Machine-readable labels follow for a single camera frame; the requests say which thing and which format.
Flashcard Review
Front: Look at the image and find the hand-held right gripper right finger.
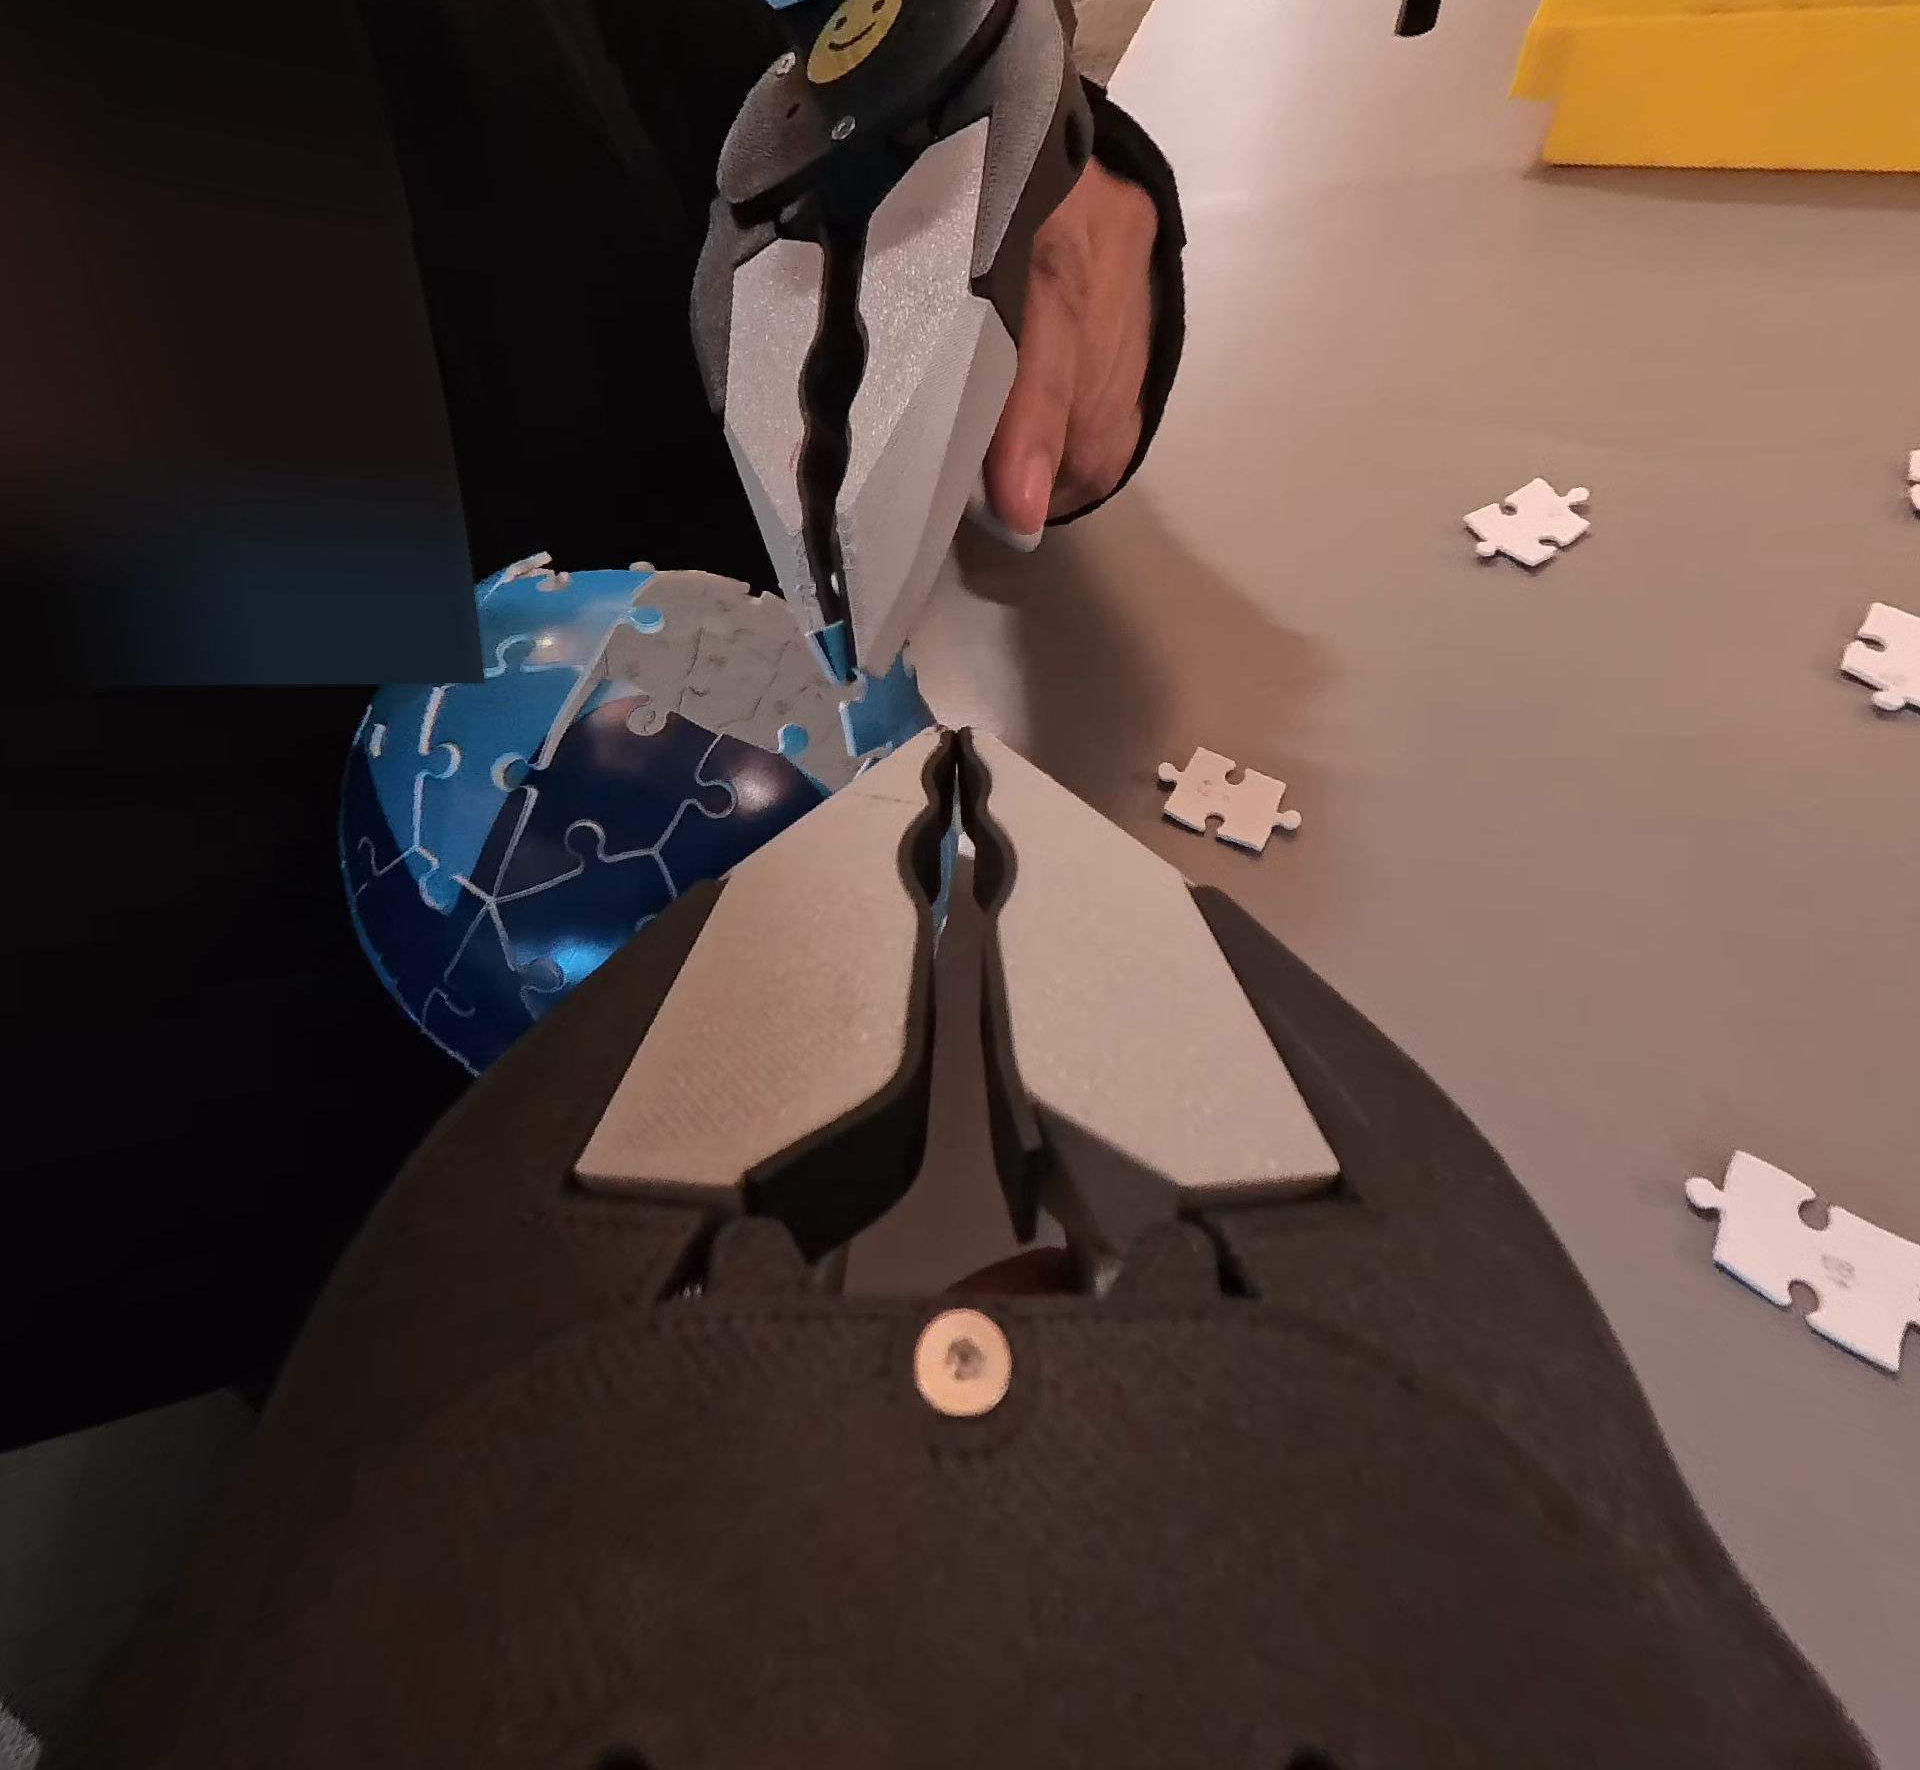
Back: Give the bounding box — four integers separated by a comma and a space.
960, 732, 1344, 1277

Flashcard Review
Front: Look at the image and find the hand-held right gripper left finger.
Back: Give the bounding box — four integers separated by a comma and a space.
575, 725, 963, 1265

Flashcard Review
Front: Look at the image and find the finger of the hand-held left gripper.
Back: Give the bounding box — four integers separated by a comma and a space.
720, 232, 830, 606
837, 115, 1026, 672

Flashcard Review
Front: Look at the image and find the blue puzzle ball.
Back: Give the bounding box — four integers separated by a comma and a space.
338, 552, 958, 1082

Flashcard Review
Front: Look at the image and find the person's left hand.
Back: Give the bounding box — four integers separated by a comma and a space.
979, 154, 1160, 552

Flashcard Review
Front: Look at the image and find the person's dark clothing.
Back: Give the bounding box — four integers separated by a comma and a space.
0, 0, 791, 1450

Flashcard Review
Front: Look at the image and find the yellow plastic bin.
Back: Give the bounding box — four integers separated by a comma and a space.
1508, 0, 1920, 175

